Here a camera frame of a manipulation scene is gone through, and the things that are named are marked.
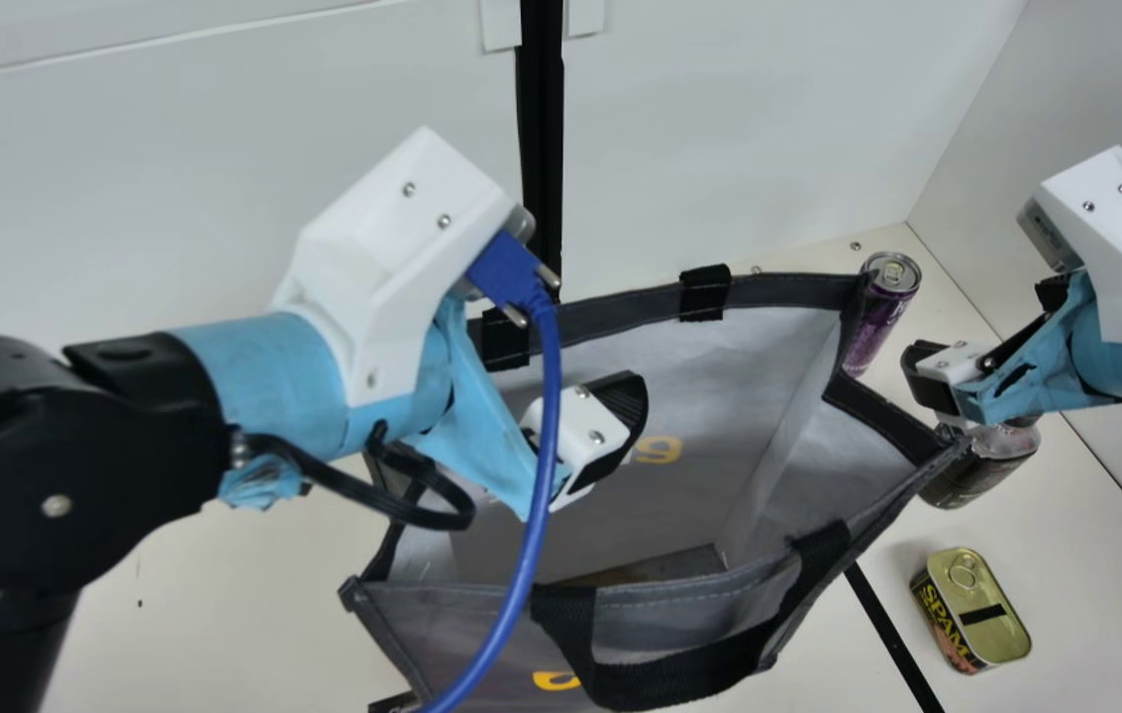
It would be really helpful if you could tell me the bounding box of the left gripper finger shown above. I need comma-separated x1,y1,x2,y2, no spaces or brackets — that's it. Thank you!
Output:
519,370,651,514

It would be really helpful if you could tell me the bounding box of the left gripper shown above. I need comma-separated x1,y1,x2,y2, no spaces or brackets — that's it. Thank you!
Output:
169,297,563,523

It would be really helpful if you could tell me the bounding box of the purple can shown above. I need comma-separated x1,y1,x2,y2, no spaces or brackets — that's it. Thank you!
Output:
840,252,922,379

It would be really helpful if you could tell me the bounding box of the dark grey bag with straps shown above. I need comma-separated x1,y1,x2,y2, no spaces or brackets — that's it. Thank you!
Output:
338,262,968,713

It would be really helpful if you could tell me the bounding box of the rectangular gold tin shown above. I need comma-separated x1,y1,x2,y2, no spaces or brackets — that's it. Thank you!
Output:
909,548,1033,676

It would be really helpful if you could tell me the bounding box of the black strip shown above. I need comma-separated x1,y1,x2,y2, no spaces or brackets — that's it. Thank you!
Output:
843,562,948,713

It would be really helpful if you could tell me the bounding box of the blue cable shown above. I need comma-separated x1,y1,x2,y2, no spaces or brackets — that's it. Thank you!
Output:
417,231,563,713

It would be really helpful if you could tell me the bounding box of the black cable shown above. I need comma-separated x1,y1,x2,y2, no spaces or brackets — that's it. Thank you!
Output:
229,421,477,533

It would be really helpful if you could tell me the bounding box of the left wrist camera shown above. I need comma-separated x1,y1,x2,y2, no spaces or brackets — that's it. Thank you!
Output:
271,126,537,407

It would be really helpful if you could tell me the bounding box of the black post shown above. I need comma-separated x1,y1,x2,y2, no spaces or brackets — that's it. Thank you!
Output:
516,0,566,290

